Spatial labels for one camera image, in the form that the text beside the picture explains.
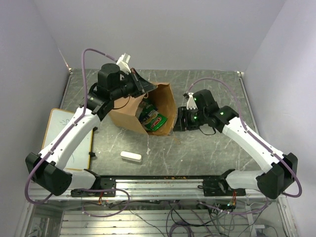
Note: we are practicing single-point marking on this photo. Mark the white eraser block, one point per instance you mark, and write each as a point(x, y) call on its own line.
point(133, 157)

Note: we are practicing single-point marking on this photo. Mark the green Cheetos chips bag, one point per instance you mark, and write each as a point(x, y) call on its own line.
point(149, 117)

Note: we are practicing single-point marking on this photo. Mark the aluminium rail frame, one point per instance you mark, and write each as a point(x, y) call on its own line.
point(152, 188)

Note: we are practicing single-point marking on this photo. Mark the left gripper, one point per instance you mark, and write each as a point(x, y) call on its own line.
point(142, 86)

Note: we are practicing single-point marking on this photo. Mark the brown paper bag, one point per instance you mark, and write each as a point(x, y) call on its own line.
point(123, 115)

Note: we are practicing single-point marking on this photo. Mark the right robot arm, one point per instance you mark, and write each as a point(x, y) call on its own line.
point(277, 169)

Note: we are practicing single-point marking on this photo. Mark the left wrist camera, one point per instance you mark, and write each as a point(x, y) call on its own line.
point(122, 62)

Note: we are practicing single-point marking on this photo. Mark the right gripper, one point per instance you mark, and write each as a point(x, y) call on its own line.
point(181, 125)

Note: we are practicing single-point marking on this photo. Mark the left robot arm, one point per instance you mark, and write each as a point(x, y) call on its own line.
point(48, 167)

